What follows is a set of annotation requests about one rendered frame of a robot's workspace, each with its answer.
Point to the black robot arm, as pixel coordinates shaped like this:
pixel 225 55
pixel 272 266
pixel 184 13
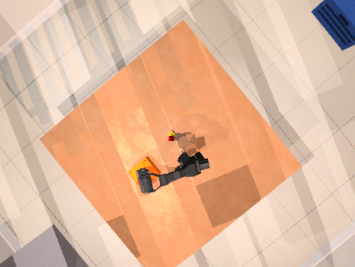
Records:
pixel 192 168

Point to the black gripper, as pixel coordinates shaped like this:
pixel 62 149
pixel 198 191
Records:
pixel 198 155

